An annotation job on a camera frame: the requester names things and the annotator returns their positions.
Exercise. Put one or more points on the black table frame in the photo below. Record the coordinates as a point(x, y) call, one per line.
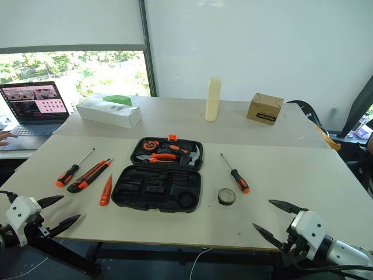
point(73, 258)

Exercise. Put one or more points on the black chair back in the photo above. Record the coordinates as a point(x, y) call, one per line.
point(306, 108)

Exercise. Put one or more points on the dark window post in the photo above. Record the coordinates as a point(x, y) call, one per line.
point(147, 58)

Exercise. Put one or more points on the long white carton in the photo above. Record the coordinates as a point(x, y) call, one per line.
point(107, 113)

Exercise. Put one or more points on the green rounded object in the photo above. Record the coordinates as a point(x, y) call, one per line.
point(118, 99)

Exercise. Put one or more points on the black tool case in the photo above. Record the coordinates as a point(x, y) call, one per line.
point(137, 189)

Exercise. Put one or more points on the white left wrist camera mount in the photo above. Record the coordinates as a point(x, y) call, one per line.
point(20, 213)

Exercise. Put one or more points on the orange black utility knife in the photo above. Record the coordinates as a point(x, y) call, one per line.
point(87, 179)

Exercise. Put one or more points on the cream upright cylinder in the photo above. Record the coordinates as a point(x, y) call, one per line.
point(212, 99)

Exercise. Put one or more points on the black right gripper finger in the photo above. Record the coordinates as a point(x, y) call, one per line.
point(269, 237)
point(290, 207)

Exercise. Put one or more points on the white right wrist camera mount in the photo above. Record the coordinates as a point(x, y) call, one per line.
point(310, 229)

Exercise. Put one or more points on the orange plastic block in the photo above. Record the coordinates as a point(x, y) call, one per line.
point(172, 137)

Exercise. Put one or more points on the open laptop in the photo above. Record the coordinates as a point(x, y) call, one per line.
point(32, 100)

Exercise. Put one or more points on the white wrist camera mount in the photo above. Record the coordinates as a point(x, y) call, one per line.
point(310, 229)
point(20, 213)

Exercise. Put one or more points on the orange voltage tester pen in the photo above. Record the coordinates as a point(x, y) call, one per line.
point(105, 192)

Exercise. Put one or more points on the orange black tape measure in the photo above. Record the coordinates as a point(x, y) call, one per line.
point(150, 145)

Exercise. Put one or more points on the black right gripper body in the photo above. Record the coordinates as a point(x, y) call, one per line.
point(294, 248)

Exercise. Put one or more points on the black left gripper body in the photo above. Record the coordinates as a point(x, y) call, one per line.
point(37, 226)

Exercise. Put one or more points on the small brown cardboard box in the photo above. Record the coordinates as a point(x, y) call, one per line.
point(263, 109)

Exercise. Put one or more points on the bystander bare hand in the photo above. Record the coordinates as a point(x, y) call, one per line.
point(6, 137)

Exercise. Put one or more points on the black electrical tape roll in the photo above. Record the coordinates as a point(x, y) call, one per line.
point(222, 199)

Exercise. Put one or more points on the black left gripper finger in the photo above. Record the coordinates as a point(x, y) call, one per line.
point(49, 201)
point(64, 225)

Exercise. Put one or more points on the white roller blind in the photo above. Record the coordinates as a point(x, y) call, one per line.
point(70, 23)

